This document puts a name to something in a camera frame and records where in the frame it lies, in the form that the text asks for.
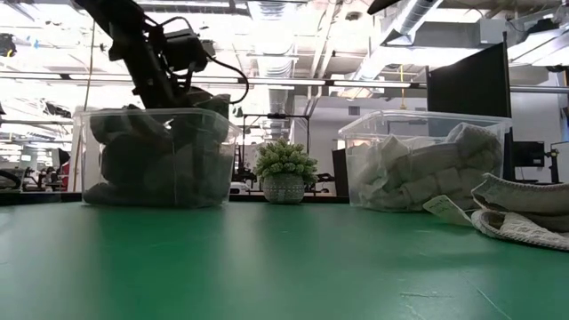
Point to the dark grey terry towel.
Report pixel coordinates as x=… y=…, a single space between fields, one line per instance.
x=133 y=195

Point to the plain white towel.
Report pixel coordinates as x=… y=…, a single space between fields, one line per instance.
x=475 y=138

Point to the light grey waffle towel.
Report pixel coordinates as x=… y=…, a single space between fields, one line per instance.
x=524 y=195

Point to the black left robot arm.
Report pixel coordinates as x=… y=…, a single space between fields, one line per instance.
x=133 y=49

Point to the long ceiling light strip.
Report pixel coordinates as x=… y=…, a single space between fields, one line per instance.
x=284 y=82

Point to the potted green succulent plant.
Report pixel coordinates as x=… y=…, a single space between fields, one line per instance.
x=284 y=178

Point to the clear plastic bin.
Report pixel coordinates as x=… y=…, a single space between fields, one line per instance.
x=400 y=116
x=83 y=146

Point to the dark brown cabinet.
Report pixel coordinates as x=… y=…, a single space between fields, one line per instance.
x=340 y=173

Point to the black ceiling spotlight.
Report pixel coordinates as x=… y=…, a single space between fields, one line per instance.
x=6 y=44

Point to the black divider panel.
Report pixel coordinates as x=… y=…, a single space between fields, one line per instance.
x=471 y=80

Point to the small black monitor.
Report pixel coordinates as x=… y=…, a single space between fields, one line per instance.
x=529 y=153

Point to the black equipment stand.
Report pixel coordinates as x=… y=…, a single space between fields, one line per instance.
x=554 y=153

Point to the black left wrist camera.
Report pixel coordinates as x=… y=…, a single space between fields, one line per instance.
x=186 y=49

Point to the black aluminium table frame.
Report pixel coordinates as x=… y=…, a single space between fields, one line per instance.
x=44 y=198

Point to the silver ventilation duct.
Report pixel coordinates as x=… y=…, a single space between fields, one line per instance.
x=418 y=13

